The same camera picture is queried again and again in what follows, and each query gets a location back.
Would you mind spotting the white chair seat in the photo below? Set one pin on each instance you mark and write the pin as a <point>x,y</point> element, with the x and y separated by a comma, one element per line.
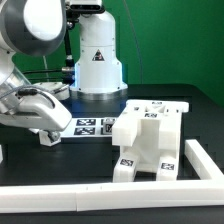
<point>159,137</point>

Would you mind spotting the white L-shaped fence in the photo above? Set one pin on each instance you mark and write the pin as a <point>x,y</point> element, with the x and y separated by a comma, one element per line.
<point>207,190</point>

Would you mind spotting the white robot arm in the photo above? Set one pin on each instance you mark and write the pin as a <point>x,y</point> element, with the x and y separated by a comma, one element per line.
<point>38,28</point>

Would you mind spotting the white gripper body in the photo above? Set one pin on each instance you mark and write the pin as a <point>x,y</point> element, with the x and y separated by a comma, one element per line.
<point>42,111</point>

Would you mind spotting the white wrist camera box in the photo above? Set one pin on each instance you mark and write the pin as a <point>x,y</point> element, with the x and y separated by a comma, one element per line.
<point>59,90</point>

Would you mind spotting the black camera on stand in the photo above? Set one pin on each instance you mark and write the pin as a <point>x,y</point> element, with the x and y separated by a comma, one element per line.
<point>74,9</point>

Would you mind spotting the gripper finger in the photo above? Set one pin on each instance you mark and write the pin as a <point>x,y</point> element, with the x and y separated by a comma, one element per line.
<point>53,135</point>

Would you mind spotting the white tagged cube nut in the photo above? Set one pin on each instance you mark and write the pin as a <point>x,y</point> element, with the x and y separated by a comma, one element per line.
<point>107,124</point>
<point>44,139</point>

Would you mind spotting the white marker base plate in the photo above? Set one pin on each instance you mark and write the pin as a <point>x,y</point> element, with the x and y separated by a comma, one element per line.
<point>84,127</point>

